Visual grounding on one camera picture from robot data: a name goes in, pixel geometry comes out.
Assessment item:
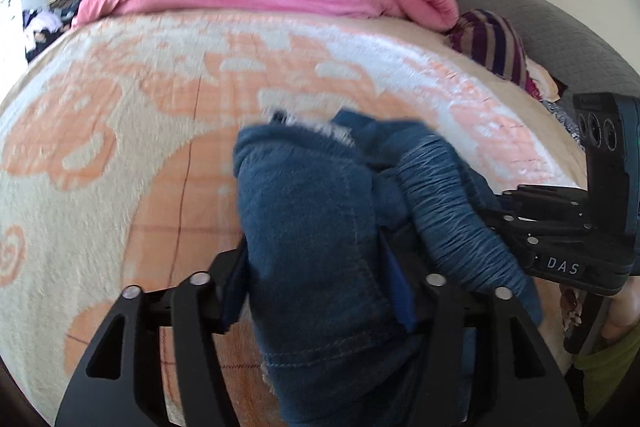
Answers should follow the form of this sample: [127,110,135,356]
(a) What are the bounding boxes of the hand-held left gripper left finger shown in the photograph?
[55,247,251,427]

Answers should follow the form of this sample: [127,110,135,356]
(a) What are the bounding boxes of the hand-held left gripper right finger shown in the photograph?
[377,228,582,427]

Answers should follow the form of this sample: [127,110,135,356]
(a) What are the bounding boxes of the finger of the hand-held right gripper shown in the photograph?
[481,208,587,259]
[501,185,589,219]

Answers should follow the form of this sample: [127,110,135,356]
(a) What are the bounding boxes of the blue denim pants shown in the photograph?
[232,107,546,427]

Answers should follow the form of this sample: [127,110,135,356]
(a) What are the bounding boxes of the person's right hand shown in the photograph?
[559,276,640,344]

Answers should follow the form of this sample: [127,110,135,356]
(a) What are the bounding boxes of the blue floral cloth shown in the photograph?
[540,99,585,150]

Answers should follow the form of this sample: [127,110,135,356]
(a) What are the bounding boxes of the cream pillow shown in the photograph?
[524,57,565,104]

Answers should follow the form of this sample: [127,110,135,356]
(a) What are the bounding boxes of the purple striped cloth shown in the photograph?
[447,9,535,92]

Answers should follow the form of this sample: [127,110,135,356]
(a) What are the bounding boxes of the grey quilted headboard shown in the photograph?
[432,0,640,100]

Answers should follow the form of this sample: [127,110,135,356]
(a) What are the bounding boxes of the peach printed bed blanket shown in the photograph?
[0,7,590,427]

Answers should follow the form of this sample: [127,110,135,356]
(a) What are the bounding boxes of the cluttered clothes heap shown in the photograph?
[21,0,90,60]

